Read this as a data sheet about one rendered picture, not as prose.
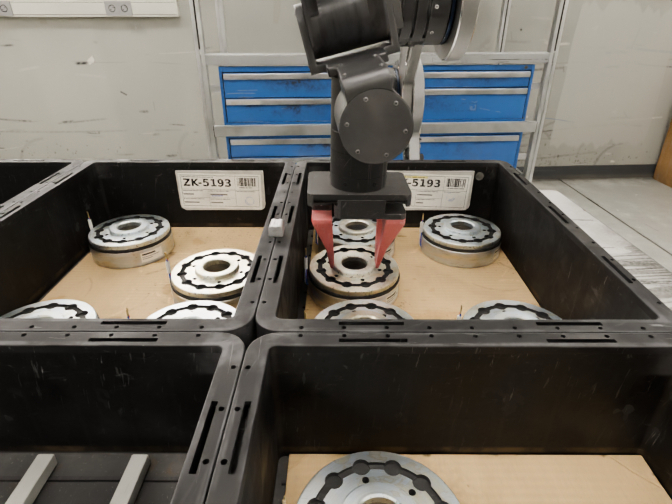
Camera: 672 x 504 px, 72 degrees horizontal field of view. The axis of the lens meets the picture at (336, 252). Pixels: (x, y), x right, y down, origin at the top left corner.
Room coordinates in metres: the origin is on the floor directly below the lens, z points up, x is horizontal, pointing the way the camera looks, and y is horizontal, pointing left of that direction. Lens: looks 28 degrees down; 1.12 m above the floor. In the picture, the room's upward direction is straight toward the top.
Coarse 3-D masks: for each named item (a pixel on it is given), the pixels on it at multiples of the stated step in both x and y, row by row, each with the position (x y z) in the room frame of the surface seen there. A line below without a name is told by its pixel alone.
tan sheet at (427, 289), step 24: (408, 240) 0.59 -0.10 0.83; (408, 264) 0.52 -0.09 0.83; (432, 264) 0.52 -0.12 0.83; (504, 264) 0.52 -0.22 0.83; (408, 288) 0.46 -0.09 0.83; (432, 288) 0.46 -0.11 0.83; (456, 288) 0.46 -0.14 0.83; (480, 288) 0.46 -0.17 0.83; (504, 288) 0.46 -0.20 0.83; (312, 312) 0.41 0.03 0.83; (408, 312) 0.41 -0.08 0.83; (432, 312) 0.41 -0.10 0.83; (456, 312) 0.41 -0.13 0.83
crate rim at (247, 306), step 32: (96, 160) 0.64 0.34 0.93; (128, 160) 0.64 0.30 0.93; (160, 160) 0.64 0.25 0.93; (192, 160) 0.64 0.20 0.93; (224, 160) 0.64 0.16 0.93; (256, 160) 0.64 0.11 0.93; (288, 160) 0.64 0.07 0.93; (288, 192) 0.52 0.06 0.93; (0, 224) 0.43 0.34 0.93; (256, 256) 0.36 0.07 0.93; (256, 288) 0.30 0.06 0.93; (0, 320) 0.26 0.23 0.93; (32, 320) 0.26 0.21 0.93; (64, 320) 0.26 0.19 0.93; (96, 320) 0.26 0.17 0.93; (128, 320) 0.26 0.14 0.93; (160, 320) 0.26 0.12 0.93; (192, 320) 0.26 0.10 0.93; (224, 320) 0.26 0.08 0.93
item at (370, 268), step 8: (344, 256) 0.47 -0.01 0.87; (352, 256) 0.47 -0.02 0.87; (360, 256) 0.47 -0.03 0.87; (368, 256) 0.47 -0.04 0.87; (336, 264) 0.45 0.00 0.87; (368, 264) 0.45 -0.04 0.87; (336, 272) 0.44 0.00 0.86; (344, 272) 0.43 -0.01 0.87; (352, 272) 0.43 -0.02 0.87; (360, 272) 0.43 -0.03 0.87; (368, 272) 0.44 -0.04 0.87
